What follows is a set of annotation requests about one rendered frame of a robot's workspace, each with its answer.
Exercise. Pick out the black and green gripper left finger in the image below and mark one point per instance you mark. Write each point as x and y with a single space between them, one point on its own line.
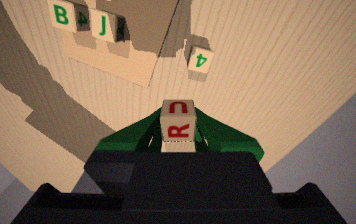
136 136

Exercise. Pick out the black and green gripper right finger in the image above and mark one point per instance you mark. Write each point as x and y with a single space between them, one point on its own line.
223 138

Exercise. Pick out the tan flat mat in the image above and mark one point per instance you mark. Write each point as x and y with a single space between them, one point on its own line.
134 58

